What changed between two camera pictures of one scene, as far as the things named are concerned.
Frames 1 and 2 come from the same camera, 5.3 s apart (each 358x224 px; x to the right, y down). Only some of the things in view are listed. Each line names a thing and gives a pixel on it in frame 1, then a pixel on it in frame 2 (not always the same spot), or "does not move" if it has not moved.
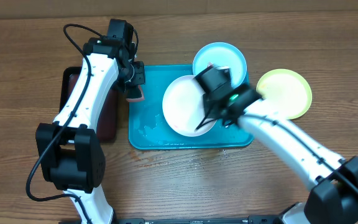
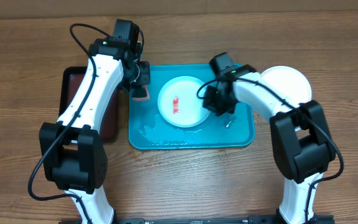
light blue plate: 222,55 → 178,104
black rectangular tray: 107,122 does not move
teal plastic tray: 149,130 does not move
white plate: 183,107 → 290,81
